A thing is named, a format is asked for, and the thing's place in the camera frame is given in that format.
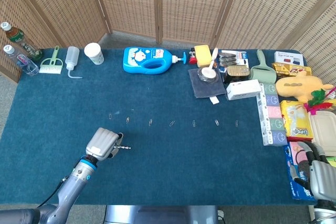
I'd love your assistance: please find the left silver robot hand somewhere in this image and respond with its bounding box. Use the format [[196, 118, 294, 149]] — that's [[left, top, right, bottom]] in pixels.
[[86, 127, 124, 162]]

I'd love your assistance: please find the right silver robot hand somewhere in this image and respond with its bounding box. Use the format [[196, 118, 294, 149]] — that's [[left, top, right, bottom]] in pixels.
[[293, 141, 336, 201]]

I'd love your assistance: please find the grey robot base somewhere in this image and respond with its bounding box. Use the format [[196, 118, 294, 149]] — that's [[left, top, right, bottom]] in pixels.
[[103, 205, 224, 224]]

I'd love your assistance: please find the green hand brush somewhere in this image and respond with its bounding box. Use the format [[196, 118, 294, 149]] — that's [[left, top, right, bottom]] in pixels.
[[38, 46, 64, 74]]

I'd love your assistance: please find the blue cookie box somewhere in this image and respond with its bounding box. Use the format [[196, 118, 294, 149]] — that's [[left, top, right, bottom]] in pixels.
[[283, 141, 317, 200]]

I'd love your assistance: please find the beige lunch container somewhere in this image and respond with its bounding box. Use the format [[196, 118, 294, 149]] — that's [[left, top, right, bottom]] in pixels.
[[307, 111, 336, 157]]

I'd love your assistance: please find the yellow biscuit packet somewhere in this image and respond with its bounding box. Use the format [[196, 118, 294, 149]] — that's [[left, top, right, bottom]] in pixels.
[[279, 100, 314, 142]]

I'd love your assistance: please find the blue table carpet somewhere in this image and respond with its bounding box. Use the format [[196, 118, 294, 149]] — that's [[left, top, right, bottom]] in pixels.
[[0, 48, 336, 206]]

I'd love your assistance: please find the green red feather toy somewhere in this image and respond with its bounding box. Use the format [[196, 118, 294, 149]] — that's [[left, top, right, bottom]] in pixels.
[[303, 86, 336, 116]]

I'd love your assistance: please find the long pastel smiley box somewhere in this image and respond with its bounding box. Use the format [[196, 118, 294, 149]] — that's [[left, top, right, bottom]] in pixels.
[[256, 82, 289, 147]]

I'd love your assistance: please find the white paper cup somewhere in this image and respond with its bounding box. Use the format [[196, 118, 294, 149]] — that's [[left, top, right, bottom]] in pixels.
[[83, 42, 105, 66]]

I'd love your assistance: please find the blue detergent pump bottle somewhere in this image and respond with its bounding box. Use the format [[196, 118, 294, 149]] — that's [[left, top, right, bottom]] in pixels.
[[122, 47, 187, 76]]

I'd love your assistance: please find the white squeeze wash bottle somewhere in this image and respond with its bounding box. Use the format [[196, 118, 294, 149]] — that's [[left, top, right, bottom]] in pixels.
[[64, 46, 83, 79]]

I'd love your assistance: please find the yellow plush toy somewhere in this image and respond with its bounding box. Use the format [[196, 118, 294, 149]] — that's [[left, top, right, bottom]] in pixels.
[[275, 70, 334, 103]]

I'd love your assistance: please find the gold snack packet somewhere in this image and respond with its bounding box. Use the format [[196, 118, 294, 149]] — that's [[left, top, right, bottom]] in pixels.
[[271, 62, 312, 79]]

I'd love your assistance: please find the clear water bottle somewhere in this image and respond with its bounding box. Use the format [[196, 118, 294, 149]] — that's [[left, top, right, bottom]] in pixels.
[[3, 45, 39, 77]]

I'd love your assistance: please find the grey cleaning cloth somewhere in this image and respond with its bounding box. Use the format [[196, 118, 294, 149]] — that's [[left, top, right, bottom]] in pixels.
[[188, 67, 228, 105]]

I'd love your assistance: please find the white carton box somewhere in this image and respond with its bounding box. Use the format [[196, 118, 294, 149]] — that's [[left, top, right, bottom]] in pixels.
[[225, 79, 262, 101]]

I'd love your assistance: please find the small red capped item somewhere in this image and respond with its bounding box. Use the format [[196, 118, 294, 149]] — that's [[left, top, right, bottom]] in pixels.
[[188, 48, 197, 65]]

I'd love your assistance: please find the white box red blue print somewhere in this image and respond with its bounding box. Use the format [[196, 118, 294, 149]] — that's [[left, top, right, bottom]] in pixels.
[[274, 51, 305, 67]]

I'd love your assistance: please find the green tea bottle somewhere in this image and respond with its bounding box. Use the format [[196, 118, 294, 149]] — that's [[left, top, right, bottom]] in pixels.
[[0, 22, 44, 61]]

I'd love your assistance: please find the yellow sponge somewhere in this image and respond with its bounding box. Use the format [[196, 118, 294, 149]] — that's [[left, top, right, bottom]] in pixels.
[[193, 45, 213, 68]]

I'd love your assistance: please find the black gold meat tin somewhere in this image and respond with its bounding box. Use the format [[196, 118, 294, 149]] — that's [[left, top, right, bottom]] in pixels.
[[223, 65, 251, 85]]

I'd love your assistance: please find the binder clip pack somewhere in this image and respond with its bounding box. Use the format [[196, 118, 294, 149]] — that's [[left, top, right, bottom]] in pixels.
[[217, 49, 249, 72]]

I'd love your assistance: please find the wicker folding screen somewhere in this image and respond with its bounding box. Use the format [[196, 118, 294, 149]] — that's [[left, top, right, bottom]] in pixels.
[[0, 0, 336, 86]]

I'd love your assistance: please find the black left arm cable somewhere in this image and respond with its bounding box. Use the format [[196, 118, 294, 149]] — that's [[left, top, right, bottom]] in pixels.
[[38, 176, 71, 208]]

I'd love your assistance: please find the steel scrubber with white handle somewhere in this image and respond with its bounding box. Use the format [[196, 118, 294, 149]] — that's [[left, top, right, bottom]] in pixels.
[[197, 47, 219, 83]]

